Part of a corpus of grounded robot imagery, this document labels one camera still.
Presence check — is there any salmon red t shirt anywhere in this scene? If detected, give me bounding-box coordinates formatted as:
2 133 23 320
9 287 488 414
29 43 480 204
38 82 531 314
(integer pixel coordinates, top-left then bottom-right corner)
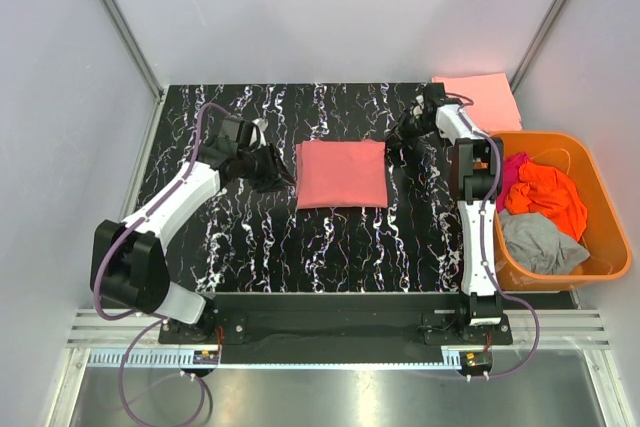
296 140 389 210

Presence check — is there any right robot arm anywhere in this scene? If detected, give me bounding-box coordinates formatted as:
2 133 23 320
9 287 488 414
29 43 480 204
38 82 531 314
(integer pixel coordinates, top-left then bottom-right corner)
385 82 503 345

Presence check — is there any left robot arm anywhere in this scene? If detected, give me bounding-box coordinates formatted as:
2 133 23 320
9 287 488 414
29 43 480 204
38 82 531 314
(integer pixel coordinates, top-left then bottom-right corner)
90 117 295 336

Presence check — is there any folded light pink t shirt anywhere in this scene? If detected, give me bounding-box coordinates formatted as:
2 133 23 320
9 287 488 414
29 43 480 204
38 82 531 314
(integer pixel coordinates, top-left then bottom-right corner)
431 73 522 133

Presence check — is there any magenta t shirt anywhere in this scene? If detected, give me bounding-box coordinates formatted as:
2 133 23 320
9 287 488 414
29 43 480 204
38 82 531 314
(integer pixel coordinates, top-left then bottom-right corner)
496 152 530 213

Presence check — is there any orange t shirt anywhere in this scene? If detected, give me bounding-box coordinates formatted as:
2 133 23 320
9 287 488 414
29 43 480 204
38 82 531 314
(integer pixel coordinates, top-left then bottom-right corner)
504 160 588 241

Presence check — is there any grey t shirt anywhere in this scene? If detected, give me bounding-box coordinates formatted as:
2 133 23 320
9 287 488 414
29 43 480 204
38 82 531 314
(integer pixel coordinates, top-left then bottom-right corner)
498 210 590 275

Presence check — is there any orange plastic basket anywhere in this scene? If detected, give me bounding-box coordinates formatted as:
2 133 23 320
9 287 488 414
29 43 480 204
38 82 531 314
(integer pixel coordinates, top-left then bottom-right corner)
494 131 632 292

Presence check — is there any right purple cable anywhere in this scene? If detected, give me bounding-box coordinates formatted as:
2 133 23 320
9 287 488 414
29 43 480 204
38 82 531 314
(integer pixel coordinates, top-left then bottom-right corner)
447 91 541 381

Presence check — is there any purple cable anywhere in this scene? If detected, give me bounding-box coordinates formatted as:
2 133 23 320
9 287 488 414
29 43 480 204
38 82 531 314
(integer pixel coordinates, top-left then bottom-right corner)
93 102 231 426
447 91 541 381

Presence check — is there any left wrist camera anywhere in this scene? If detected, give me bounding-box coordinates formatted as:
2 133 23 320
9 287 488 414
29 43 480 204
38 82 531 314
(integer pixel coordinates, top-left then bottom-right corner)
252 118 268 146

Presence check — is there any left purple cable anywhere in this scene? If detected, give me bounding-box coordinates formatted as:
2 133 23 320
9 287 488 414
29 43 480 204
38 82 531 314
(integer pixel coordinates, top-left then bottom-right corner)
93 102 231 426

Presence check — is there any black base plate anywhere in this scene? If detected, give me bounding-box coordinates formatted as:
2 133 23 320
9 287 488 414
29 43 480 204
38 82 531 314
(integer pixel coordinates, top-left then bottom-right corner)
159 293 513 347

